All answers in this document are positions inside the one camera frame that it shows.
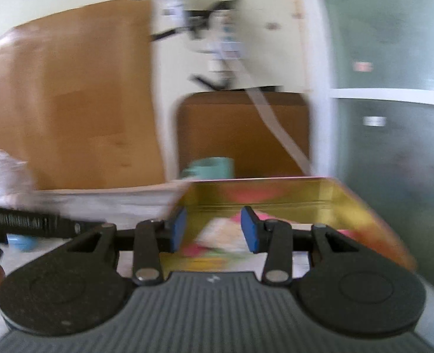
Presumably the frosted glass door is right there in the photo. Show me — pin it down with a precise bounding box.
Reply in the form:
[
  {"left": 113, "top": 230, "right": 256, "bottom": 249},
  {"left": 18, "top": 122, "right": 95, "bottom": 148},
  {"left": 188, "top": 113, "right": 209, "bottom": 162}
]
[{"left": 310, "top": 0, "right": 434, "bottom": 285}]

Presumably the clear plastic bag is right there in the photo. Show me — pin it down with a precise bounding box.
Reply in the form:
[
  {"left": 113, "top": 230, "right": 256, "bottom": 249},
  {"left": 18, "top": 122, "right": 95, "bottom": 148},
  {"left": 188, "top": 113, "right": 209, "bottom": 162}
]
[{"left": 0, "top": 150, "right": 36, "bottom": 208}]

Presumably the teal plastic cup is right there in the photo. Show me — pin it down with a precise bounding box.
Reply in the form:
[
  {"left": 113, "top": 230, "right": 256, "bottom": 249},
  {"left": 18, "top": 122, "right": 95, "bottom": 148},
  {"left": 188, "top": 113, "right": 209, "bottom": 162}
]
[{"left": 180, "top": 157, "right": 234, "bottom": 180}]

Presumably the white power cable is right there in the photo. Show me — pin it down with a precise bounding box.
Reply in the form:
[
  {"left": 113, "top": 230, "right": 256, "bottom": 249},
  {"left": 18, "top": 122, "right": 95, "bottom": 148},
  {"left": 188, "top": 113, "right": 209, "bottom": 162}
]
[{"left": 216, "top": 43, "right": 317, "bottom": 176}]

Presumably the wooden panel board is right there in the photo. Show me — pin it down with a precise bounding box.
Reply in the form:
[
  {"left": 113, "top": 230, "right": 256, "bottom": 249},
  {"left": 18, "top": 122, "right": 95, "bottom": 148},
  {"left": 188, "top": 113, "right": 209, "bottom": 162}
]
[{"left": 0, "top": 0, "right": 165, "bottom": 190}]

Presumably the pink tin box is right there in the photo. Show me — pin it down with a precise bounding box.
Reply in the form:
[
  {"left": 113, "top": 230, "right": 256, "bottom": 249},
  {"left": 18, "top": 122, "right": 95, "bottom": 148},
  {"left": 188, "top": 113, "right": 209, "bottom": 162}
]
[{"left": 161, "top": 177, "right": 416, "bottom": 275}]

